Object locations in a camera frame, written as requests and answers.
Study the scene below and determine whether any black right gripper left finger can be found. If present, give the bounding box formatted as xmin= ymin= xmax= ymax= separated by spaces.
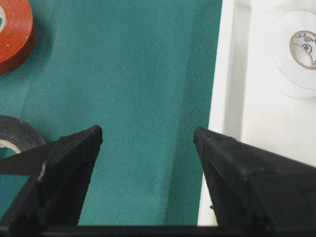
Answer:
xmin=0 ymin=125 xmax=103 ymax=237

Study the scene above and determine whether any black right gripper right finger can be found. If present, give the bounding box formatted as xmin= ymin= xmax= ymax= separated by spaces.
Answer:
xmin=194 ymin=127 xmax=316 ymax=237

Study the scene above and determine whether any white tape roll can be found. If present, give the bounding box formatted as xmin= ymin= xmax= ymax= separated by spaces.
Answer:
xmin=269 ymin=10 xmax=316 ymax=99

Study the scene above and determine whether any black tape roll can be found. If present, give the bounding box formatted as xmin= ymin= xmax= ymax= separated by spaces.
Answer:
xmin=0 ymin=115 xmax=46 ymax=162

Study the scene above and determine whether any white plastic case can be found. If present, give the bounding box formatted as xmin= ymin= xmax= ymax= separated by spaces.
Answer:
xmin=197 ymin=0 xmax=316 ymax=227

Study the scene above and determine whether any red tape roll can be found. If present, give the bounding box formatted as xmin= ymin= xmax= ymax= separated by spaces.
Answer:
xmin=0 ymin=0 xmax=36 ymax=74

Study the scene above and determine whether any green table cloth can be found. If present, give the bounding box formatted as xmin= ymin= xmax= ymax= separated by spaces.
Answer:
xmin=0 ymin=0 xmax=222 ymax=225

